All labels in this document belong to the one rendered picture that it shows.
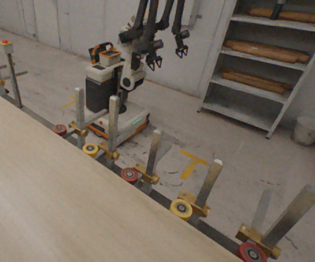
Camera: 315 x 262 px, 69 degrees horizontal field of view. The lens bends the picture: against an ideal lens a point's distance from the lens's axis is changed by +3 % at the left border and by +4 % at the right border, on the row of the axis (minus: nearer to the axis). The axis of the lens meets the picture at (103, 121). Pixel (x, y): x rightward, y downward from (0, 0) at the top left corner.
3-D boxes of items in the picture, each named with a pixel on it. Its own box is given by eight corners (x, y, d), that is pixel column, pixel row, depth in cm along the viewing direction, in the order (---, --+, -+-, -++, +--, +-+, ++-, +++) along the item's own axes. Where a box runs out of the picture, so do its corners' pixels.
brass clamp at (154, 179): (137, 167, 119) (138, 160, 116) (159, 181, 112) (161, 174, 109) (130, 173, 115) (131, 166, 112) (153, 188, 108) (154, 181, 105)
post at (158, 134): (143, 194, 123) (158, 126, 96) (149, 198, 122) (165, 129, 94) (140, 198, 121) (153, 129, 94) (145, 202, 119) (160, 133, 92)
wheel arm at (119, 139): (132, 130, 147) (132, 125, 144) (136, 132, 145) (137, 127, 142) (85, 165, 120) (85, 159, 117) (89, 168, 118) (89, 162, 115)
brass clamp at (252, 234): (238, 227, 92) (242, 220, 89) (276, 250, 85) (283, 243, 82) (234, 238, 88) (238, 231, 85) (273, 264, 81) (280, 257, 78)
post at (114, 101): (110, 164, 133) (114, 93, 105) (114, 166, 131) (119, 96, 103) (106, 166, 131) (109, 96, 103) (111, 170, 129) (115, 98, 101)
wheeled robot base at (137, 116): (78, 123, 279) (77, 107, 264) (110, 106, 318) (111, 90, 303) (118, 148, 242) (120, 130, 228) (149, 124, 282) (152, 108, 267)
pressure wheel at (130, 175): (133, 198, 102) (136, 182, 95) (117, 193, 104) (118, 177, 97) (137, 185, 108) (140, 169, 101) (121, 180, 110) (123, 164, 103)
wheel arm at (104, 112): (104, 112, 158) (104, 108, 156) (107, 114, 156) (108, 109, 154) (56, 140, 131) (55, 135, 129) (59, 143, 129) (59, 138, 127)
